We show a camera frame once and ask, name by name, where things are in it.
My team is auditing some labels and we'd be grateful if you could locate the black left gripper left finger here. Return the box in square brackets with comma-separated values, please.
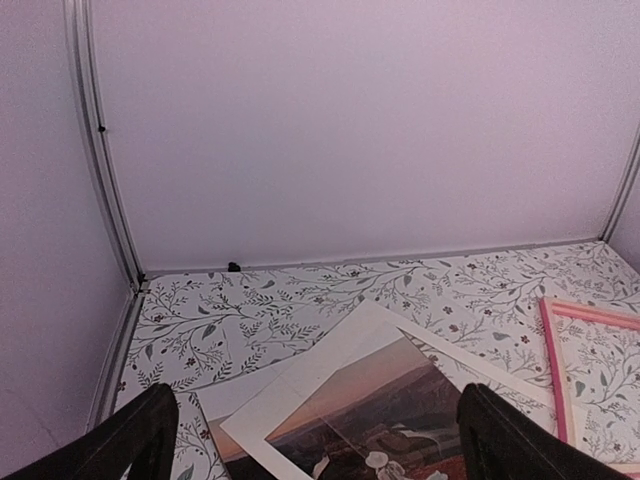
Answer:
[8, 383, 179, 480]

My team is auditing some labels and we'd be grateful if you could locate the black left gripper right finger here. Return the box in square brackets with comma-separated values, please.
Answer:
[458, 383, 627, 480]

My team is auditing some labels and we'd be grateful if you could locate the pink wooden picture frame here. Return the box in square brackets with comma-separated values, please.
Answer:
[537, 295, 640, 476]

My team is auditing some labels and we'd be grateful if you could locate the white photo mat board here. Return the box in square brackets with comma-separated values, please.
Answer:
[192, 298, 559, 480]

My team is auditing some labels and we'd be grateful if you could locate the landscape photo print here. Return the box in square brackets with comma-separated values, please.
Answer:
[207, 334, 471, 480]

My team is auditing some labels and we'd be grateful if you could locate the right aluminium corner post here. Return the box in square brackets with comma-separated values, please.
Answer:
[599, 128, 640, 243]

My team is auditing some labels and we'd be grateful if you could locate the aluminium corner post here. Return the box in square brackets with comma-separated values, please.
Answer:
[62, 1, 144, 430]
[599, 128, 640, 243]

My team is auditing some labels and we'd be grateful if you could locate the left aluminium corner post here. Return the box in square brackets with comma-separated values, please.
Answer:
[62, 1, 144, 430]

